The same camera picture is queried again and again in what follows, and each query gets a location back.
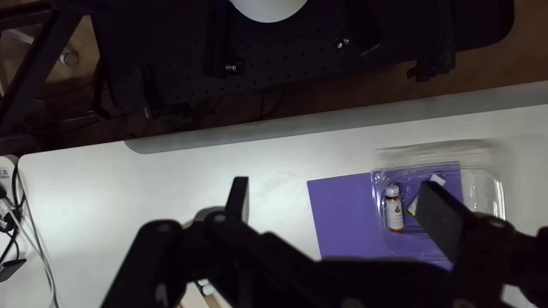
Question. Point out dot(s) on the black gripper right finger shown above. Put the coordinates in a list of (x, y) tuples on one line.
[(442, 219)]

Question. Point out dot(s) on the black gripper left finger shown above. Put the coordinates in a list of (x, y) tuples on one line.
[(238, 197)]

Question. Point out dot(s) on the clear plastic box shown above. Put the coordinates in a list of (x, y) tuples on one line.
[(479, 188)]

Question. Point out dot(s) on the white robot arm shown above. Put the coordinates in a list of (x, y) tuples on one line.
[(267, 9)]

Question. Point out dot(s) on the white marker tube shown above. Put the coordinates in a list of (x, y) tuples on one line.
[(438, 178), (394, 214)]

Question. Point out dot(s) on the wooden block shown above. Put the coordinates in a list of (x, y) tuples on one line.
[(205, 288)]

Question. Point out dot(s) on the purple mat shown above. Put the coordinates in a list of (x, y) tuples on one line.
[(342, 216)]

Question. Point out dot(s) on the black metal frame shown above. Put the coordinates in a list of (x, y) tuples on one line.
[(34, 68)]

